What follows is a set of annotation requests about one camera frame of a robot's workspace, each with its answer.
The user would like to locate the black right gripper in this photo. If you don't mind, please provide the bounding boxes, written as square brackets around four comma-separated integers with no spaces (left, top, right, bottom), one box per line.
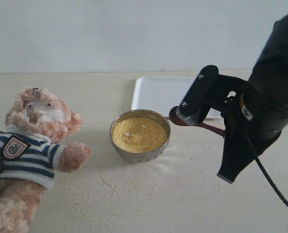
[217,75,288,183]

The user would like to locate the teddy bear striped sweater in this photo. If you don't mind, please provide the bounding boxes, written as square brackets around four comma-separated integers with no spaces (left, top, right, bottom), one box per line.
[0,85,92,233]

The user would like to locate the dark red wooden spoon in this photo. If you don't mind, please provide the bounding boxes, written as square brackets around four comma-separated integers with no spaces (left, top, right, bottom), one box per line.
[169,106,226,137]

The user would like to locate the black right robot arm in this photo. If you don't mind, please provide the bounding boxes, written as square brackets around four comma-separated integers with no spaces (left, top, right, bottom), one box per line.
[217,15,288,183]

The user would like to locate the white rectangular tray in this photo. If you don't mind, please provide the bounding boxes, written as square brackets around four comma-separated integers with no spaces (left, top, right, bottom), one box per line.
[130,76,223,120]

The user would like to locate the metal bowl of millet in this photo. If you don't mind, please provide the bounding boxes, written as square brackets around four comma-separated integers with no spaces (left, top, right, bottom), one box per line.
[110,109,171,163]

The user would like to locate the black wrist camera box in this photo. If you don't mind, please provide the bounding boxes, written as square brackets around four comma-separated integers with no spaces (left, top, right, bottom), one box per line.
[176,65,246,126]

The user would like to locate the black cable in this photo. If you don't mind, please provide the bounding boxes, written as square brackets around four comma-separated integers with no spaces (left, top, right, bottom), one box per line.
[207,96,288,216]

